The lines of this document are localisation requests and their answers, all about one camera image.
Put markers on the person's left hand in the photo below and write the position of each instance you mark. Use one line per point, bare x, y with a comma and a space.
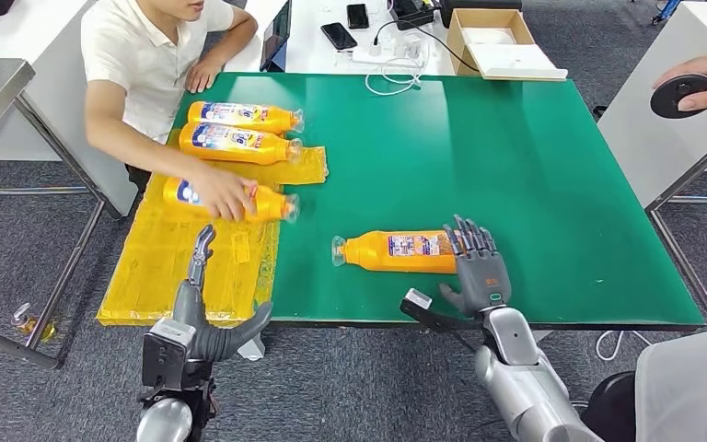
202, 73

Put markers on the person's right hand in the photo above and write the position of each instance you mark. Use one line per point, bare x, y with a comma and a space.
225, 192

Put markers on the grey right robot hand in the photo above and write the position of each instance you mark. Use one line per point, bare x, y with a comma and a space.
484, 280

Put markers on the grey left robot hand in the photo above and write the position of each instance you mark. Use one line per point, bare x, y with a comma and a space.
189, 311

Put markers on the orange detergent bottle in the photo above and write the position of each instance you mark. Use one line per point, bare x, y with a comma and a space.
237, 119
237, 149
372, 256
271, 207

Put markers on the black round disc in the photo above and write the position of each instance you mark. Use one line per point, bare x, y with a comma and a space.
667, 104

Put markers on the person's left forearm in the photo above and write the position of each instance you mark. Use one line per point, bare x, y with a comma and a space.
236, 33

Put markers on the person's right forearm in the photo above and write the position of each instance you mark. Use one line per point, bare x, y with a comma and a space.
140, 149

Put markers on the small bottle on floor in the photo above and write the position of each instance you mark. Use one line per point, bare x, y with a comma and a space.
29, 320

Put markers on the yellow plastic sheet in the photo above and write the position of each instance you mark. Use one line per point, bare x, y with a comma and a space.
158, 268

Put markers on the white table leg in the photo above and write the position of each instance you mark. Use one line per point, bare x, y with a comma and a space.
251, 349

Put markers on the dark tablet on stand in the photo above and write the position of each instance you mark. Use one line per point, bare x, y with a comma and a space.
275, 35

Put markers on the white desk with devices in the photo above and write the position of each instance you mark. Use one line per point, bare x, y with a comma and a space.
312, 55

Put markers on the small black object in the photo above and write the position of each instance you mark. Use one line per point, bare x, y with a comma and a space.
600, 113

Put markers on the black smartphone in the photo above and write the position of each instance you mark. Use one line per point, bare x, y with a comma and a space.
339, 36
358, 16

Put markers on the white desk with side panel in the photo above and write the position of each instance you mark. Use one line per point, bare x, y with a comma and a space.
54, 113

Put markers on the black round stool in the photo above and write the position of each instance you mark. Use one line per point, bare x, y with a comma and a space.
609, 409

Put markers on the white power strip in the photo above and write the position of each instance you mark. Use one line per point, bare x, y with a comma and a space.
382, 55

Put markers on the white flat box lid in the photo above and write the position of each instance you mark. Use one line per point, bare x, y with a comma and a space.
518, 63

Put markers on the black charger device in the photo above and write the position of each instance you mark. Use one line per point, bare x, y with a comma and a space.
412, 12

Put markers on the white item inside carton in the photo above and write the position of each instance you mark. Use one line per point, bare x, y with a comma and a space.
486, 36

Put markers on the open cardboard box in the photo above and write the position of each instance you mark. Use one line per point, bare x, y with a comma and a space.
456, 52

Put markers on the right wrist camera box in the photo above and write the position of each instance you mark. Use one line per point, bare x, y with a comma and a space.
420, 305

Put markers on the white desk on metal frame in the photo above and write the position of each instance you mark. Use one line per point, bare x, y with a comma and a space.
640, 140

